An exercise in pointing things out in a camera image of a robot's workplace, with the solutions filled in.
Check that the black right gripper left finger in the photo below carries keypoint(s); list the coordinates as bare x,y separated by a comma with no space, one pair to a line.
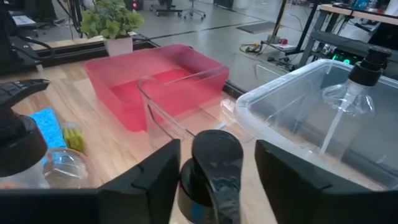
146,193

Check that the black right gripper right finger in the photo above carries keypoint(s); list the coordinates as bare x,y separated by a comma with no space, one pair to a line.
304,193

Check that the clear pump bottle black top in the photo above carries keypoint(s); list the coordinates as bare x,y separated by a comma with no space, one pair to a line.
368,71
18,146
214,161

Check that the yellow-green dish brush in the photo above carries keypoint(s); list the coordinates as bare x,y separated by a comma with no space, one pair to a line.
74,138

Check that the blue sponge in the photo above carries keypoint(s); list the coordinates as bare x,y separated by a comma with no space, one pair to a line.
46,127

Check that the narrow clear plastic bin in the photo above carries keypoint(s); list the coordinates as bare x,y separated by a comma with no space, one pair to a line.
174,121

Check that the large clear plastic bin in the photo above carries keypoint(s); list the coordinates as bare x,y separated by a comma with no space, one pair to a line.
280,102

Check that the red plastic bin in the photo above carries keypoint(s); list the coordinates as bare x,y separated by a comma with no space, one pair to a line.
124,81

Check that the computer with green light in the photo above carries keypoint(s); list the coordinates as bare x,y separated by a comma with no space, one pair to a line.
342,56

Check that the background desk black legs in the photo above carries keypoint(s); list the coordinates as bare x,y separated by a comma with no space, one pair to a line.
329,37

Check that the gray floor mat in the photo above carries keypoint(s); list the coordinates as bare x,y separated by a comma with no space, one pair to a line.
256,27

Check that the green potted plant white pot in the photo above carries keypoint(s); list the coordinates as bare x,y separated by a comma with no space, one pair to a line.
109,21

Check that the black rolling cart base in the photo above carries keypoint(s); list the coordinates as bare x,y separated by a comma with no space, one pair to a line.
166,11

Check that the office chair wheeled base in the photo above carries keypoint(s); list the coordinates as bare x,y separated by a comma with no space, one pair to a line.
194,11

